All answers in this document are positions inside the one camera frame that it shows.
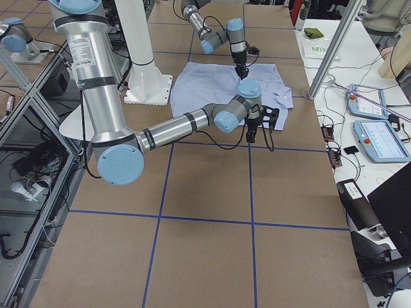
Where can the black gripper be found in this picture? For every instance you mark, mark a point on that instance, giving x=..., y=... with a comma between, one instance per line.
x=239, y=58
x=252, y=122

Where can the light blue striped shirt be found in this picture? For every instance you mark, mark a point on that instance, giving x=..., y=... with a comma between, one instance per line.
x=201, y=84

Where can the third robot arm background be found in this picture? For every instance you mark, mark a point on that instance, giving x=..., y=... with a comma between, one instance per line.
x=16, y=38

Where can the clear plastic MINI bag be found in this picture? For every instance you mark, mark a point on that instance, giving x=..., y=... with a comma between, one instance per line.
x=315, y=48

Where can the orange circuit board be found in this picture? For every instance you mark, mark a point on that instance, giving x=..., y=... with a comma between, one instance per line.
x=327, y=133

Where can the green cloth pouch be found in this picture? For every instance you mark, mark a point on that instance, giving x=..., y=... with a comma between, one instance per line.
x=313, y=33

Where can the small black phone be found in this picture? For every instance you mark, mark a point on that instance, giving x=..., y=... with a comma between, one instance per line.
x=351, y=150

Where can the upper teach pendant tablet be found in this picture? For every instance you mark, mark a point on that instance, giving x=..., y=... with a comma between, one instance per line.
x=362, y=108

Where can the teach pendant tablet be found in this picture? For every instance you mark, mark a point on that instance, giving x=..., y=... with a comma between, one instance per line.
x=380, y=142
x=362, y=108

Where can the lower teach pendant tablet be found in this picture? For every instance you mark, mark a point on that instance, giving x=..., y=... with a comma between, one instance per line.
x=380, y=142

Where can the seated person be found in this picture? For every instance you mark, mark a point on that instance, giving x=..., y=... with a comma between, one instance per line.
x=389, y=52

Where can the reacher grabber stick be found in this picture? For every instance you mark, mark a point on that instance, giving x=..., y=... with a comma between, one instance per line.
x=346, y=89

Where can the black laptop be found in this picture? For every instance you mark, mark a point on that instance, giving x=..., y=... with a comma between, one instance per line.
x=391, y=204

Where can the white plastic chair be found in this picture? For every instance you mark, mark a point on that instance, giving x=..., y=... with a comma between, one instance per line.
x=71, y=126

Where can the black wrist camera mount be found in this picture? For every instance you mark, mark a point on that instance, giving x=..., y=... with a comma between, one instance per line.
x=270, y=116
x=252, y=50

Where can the aluminium frame post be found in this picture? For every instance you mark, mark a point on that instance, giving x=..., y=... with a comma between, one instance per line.
x=343, y=28

